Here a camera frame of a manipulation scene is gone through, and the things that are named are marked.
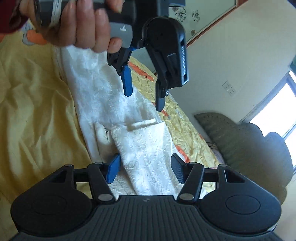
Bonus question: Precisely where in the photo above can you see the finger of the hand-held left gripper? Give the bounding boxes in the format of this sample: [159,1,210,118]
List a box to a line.
[107,46,134,97]
[154,77,168,112]

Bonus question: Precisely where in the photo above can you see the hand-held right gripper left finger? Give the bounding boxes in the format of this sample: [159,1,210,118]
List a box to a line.
[46,153,121,205]

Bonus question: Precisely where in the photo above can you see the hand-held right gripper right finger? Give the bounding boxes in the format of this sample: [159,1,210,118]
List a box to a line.
[170,153,248,202]

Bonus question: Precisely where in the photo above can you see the white textured pants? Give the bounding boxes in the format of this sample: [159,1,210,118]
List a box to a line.
[60,44,186,196]

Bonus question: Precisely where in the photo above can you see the person's left hand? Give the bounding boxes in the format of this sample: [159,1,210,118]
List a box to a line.
[19,0,123,54]

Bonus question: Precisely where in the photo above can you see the grey patterned pillow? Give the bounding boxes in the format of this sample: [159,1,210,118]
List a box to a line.
[206,142,226,166]

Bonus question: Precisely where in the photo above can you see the flower frosted glass door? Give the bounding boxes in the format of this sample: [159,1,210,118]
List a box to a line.
[167,0,239,46]

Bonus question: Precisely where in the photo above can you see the green padded headboard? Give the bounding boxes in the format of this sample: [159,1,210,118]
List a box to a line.
[194,112,295,205]

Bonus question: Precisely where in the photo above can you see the yellow cartoon printed quilt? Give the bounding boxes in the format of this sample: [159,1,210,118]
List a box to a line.
[0,19,223,204]

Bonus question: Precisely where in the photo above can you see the bright window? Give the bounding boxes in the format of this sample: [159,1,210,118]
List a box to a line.
[240,67,296,175]

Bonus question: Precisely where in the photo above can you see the white wall socket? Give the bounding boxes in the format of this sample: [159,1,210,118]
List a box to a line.
[222,80,237,97]

